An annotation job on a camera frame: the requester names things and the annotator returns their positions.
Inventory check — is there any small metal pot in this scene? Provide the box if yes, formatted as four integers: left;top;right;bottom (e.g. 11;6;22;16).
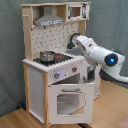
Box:
40;51;55;62

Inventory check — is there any white oven door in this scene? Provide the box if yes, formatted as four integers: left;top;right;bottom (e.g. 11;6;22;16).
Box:
49;83;94;124

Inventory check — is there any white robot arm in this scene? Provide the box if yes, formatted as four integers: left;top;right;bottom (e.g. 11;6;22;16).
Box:
76;35;128;83

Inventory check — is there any wooden toy kitchen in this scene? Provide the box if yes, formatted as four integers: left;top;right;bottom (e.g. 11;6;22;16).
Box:
22;2;101;127

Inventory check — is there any black stovetop with red burners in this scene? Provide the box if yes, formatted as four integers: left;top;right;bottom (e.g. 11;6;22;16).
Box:
34;53;71;66

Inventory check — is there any left stove knob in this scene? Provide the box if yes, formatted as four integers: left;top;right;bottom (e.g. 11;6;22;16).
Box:
54;73;60;79

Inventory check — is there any black faucet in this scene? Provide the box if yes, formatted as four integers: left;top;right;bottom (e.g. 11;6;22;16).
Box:
67;33;81;49

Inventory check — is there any grey dishwasher panel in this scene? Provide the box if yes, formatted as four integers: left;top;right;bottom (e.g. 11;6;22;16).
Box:
87;66;96;82

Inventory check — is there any grey range hood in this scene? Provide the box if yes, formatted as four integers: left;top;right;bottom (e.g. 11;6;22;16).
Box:
35;6;64;27

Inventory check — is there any toy microwave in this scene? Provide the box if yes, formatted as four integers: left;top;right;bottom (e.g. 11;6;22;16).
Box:
66;3;90;21

